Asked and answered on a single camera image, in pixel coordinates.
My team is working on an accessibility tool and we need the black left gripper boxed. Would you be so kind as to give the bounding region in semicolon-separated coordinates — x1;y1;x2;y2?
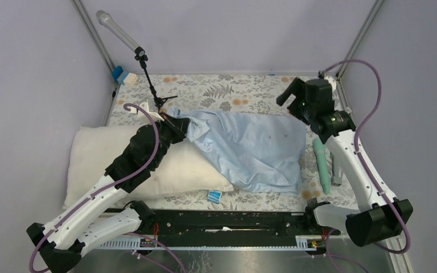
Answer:
150;111;191;169

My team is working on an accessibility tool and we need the white pillow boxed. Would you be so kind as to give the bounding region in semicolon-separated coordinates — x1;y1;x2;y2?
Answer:
63;125;233;209

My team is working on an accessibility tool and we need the light blue pillowcase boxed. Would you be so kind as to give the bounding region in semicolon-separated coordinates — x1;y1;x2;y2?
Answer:
168;108;307;194

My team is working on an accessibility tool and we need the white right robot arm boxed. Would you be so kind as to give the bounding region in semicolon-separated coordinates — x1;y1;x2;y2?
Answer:
276;77;413;247

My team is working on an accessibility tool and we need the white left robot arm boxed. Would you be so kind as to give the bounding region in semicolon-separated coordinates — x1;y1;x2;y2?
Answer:
26;113;190;272

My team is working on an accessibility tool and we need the black microphone tripod stand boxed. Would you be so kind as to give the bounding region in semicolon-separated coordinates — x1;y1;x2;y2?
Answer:
135;54;179;112

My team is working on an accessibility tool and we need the floral patterned bed sheet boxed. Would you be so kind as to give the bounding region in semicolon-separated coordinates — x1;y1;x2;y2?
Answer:
109;75;357;212

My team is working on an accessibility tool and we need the teal green cylindrical tool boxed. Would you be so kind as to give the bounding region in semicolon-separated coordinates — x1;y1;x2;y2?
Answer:
312;138;331;195

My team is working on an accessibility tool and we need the small blue striped label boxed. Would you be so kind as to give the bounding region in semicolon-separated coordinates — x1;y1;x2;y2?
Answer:
207;191;222;204

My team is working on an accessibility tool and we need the silver microphone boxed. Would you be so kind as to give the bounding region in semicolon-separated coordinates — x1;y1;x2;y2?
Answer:
96;10;146;60

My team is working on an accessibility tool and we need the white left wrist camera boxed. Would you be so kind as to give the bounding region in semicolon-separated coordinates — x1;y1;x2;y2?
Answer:
138;99;163;121

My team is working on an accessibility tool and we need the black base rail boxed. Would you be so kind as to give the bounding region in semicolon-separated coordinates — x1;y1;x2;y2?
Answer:
136;209;331;248

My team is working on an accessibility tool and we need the white slotted cable duct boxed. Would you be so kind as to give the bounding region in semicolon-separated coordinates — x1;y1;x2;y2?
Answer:
81;235;318;252

